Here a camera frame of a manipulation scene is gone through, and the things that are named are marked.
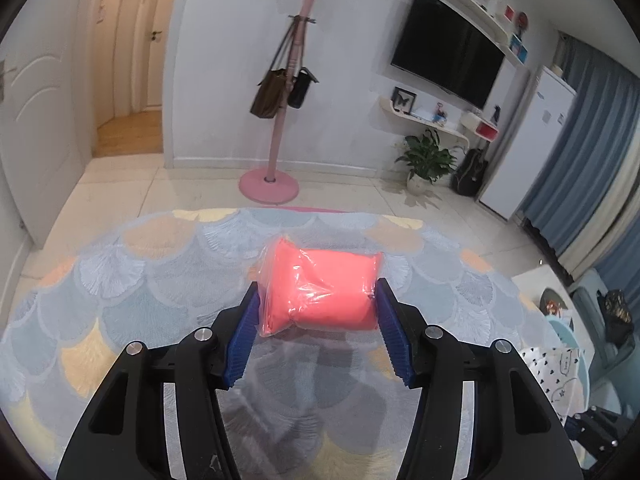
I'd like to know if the pink plastic packet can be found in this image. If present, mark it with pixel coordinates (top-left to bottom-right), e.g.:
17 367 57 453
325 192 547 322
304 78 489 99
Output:
257 237 383 337

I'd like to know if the white room door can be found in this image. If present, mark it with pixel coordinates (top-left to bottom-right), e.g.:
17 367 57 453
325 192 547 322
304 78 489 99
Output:
1 0 92 248

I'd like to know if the light blue laundry basket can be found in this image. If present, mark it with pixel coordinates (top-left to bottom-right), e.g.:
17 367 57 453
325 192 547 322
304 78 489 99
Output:
547 315 590 418

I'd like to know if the teal sofa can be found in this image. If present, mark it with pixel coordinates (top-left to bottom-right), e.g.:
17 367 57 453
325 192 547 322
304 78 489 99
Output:
570 269 639 414

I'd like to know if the black gold bag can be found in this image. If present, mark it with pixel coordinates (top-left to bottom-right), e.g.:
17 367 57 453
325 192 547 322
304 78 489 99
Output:
597 289 634 347

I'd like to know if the dark bowl with items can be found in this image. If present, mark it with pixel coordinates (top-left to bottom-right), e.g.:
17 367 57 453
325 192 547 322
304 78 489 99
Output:
538 287 567 318

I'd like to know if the white coffee table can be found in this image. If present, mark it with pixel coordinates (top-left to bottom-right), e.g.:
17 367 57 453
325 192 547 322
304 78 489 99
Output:
511 264 576 348

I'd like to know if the fan pattern table cloth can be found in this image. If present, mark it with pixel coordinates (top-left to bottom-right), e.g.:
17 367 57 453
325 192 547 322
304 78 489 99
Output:
1 208 556 479

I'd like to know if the black acoustic guitar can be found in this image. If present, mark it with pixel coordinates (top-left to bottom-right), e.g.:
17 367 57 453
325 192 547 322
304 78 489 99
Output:
452 148 488 197

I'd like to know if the white standing air conditioner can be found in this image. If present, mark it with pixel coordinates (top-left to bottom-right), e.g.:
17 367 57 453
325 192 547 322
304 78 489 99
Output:
477 66 576 221

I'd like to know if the pink coat rack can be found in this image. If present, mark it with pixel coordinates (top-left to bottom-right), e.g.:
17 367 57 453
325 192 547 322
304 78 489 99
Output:
239 0 314 205

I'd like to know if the green potted plant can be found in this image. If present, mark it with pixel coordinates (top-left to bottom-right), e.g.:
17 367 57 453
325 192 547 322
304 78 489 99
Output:
395 128 456 196

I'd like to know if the blue curtain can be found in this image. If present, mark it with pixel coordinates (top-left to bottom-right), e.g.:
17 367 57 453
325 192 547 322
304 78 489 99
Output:
521 35 639 278

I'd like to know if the brown hanging handbag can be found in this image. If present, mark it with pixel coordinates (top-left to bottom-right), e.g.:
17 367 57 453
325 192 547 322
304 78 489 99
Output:
250 18 298 119

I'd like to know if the black hanging bag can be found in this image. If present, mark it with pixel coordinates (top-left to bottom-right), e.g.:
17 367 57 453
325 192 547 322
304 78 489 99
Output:
288 40 319 110

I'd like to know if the white curved upper shelf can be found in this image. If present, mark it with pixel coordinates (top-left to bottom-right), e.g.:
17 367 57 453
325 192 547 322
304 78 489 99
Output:
454 0 528 66

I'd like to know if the red white wall cubby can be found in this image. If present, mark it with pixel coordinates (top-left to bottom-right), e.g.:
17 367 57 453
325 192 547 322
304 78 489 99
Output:
460 112 499 143

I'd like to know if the white lower wall shelf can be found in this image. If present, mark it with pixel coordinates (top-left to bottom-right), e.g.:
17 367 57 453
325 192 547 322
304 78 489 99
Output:
378 96 470 150

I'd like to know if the butterfly picture frame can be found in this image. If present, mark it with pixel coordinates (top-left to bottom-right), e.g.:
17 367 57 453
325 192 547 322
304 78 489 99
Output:
390 87 416 115

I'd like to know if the black wall television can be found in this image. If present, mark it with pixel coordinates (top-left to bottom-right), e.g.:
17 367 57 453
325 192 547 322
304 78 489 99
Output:
390 0 504 108

